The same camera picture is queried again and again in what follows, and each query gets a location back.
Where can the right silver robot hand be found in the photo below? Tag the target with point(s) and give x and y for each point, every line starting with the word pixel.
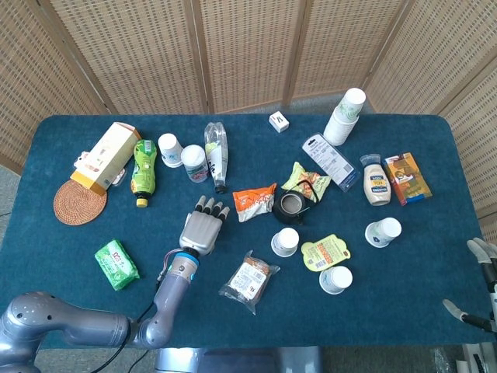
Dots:
pixel 490 279

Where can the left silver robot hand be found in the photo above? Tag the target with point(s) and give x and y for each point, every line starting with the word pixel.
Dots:
pixel 200 229

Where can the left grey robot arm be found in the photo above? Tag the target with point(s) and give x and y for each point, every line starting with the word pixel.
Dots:
pixel 89 324

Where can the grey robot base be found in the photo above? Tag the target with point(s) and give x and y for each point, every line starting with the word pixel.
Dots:
pixel 238 360

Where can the white paper cup blue print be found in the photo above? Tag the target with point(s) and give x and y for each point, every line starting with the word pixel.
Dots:
pixel 336 279
pixel 286 241
pixel 170 150
pixel 382 232

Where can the orange and white snack packet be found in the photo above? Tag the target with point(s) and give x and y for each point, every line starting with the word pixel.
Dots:
pixel 252 203

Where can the white wet wipe canister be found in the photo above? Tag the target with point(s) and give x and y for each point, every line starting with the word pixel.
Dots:
pixel 195 163

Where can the clear wrapped bread packet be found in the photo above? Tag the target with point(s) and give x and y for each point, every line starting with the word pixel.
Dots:
pixel 249 281

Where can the clear plastic water bottle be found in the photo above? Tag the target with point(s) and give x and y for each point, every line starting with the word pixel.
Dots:
pixel 216 155

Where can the green tea bottle yellow cap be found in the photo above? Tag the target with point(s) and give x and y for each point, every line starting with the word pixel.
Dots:
pixel 144 171

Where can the green tissue pack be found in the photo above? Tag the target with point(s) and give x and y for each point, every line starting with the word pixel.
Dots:
pixel 116 265

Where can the black cast iron teapot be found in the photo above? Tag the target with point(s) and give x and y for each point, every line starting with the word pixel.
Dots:
pixel 289 208

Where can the cream and orange carton box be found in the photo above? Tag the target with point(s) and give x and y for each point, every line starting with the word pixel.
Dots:
pixel 108 157

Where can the green snack packet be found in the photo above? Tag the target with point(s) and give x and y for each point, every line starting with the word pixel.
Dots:
pixel 306 180

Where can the round woven brown coaster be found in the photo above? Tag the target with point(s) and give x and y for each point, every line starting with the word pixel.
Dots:
pixel 77 205

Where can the yellow shaped pouch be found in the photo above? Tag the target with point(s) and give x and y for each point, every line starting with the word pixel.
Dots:
pixel 325 252

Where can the orange and yellow food box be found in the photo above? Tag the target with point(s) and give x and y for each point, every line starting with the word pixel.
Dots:
pixel 407 178

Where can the small white cardboard box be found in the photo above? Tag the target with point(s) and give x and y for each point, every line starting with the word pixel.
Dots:
pixel 279 121

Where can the blue table cloth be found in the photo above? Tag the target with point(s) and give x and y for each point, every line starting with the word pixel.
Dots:
pixel 349 318

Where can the clear blister pack blue card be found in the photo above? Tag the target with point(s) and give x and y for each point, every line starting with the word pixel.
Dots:
pixel 330 161

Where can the cream mayonnaise squeeze bottle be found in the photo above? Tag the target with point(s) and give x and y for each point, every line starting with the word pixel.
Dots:
pixel 376 180

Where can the stack of white paper cups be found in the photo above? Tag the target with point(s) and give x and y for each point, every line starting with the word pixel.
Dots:
pixel 343 120

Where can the woven bamboo folding screen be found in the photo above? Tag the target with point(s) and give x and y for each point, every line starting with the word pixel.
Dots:
pixel 248 50

